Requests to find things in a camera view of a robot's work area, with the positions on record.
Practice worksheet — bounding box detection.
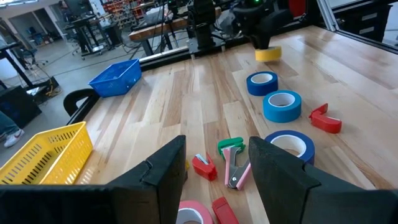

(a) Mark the person's leg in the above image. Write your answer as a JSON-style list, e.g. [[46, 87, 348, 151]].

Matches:
[[0, 110, 20, 136]]

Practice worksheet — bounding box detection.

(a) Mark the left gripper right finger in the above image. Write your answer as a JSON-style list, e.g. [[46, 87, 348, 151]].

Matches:
[[248, 136, 374, 224]]

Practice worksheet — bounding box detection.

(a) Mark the pink tape roll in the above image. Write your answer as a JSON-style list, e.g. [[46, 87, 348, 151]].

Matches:
[[175, 200, 215, 224]]

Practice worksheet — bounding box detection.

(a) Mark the black desk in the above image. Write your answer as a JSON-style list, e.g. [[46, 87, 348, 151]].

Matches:
[[63, 14, 124, 60]]

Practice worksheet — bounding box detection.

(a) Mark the dark blue tape roll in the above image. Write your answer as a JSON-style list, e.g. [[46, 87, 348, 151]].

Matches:
[[264, 129, 316, 166], [246, 71, 279, 96]]

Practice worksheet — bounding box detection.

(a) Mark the black floor box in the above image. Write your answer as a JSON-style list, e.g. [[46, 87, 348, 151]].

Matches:
[[0, 85, 43, 128]]

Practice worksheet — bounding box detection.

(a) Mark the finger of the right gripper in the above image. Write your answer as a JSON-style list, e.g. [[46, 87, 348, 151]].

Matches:
[[262, 33, 276, 50], [248, 32, 264, 50]]

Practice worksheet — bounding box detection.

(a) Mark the yellow plastic basket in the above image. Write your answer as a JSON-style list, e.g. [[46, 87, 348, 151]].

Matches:
[[0, 121, 94, 186]]

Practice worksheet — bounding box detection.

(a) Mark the yellow tape roll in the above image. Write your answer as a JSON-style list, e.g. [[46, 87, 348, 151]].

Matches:
[[254, 45, 283, 63]]

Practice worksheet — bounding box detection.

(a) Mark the black arched handle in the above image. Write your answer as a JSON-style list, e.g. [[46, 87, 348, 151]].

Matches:
[[63, 88, 101, 126]]

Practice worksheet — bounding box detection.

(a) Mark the blue plastic basket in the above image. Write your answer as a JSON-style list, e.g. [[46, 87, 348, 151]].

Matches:
[[88, 58, 143, 98]]

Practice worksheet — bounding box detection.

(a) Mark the wooden workbench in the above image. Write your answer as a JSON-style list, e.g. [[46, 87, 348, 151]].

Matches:
[[128, 6, 223, 57]]

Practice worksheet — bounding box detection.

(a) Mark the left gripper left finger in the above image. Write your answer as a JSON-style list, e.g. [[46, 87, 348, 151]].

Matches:
[[106, 134, 187, 224]]

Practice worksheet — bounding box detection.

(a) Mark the green mini stapler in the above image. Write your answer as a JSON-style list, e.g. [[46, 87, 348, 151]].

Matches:
[[216, 136, 246, 156]]

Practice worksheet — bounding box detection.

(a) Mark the person's shoe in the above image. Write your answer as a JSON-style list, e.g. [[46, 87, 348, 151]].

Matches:
[[2, 129, 25, 149]]

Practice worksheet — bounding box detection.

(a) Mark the dark drawer cabinet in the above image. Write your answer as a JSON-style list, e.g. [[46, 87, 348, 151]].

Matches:
[[335, 0, 398, 54]]

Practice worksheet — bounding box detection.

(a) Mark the red mini stapler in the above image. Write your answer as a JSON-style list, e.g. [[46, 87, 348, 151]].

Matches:
[[308, 103, 343, 134], [191, 152, 218, 182], [211, 196, 240, 224]]

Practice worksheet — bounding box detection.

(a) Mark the light blue tape roll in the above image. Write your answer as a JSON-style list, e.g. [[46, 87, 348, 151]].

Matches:
[[262, 90, 302, 123]]

